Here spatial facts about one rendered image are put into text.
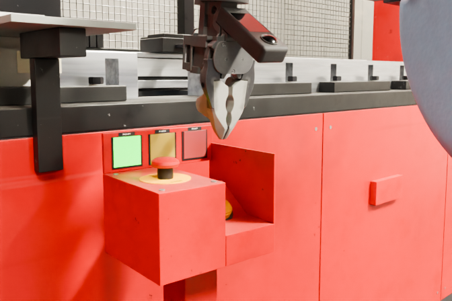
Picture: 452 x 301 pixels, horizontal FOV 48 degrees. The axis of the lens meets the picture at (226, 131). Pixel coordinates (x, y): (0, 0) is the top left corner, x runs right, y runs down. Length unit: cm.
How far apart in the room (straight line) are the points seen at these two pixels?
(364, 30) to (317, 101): 353
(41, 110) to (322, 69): 90
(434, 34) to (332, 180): 118
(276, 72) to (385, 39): 159
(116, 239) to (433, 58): 61
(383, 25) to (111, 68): 203
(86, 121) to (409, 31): 71
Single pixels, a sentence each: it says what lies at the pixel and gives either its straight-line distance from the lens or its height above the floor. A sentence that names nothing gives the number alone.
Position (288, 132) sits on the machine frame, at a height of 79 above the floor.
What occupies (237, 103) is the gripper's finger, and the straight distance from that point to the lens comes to 75.
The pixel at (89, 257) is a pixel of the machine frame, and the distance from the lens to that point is 92.
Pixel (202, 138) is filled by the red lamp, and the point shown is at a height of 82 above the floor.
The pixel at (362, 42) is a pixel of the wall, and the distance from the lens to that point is 479.
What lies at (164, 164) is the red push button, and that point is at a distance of 69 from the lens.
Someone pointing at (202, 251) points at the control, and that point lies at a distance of 69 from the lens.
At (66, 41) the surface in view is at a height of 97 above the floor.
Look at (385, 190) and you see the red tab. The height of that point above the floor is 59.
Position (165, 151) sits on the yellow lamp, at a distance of 80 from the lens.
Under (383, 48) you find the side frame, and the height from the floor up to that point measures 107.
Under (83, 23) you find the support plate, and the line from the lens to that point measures 73.
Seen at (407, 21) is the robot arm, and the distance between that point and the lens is 21.
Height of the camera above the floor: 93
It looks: 6 degrees down
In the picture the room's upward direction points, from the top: straight up
